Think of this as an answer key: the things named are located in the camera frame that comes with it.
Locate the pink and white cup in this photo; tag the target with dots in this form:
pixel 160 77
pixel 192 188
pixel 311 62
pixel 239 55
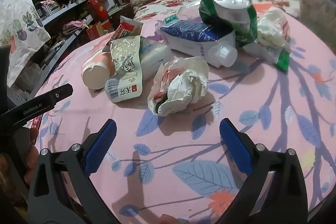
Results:
pixel 95 74

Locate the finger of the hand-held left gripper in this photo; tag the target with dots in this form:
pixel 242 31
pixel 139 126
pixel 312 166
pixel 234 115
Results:
pixel 61 92

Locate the white plastic pouch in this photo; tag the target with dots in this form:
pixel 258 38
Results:
pixel 155 53

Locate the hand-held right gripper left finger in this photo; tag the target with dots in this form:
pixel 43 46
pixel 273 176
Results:
pixel 101 145

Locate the person's left hand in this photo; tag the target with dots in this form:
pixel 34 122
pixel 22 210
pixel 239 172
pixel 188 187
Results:
pixel 32 142

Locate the silver wrapper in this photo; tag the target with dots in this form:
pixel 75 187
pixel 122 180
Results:
pixel 126 56

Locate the white paper ball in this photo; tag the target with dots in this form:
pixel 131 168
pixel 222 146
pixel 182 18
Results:
pixel 187 87

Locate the white printed cloth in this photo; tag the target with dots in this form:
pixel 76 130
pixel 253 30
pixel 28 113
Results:
pixel 15 16

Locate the green snack wrapper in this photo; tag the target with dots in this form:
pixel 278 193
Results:
pixel 282 60

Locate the red gift bag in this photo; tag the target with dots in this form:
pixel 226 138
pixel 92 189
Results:
pixel 98 7

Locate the pink leaf print blanket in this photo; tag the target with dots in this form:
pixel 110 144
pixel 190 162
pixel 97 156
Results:
pixel 183 134

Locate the clear plastic wrapper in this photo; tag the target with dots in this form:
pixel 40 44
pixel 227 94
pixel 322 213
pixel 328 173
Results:
pixel 189 64

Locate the blue and white carton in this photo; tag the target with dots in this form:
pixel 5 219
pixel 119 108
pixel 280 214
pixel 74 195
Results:
pixel 189 35

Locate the metal shelf rack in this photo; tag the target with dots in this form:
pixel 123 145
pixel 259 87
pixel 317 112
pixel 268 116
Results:
pixel 76 2

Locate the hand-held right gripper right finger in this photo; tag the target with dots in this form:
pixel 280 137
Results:
pixel 235 145

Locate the white tissue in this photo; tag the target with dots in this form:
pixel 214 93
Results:
pixel 273 27

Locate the crushed green drink can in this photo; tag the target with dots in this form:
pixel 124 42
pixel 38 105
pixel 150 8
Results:
pixel 231 3

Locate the pink cloth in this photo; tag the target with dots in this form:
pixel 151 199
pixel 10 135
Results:
pixel 74 26

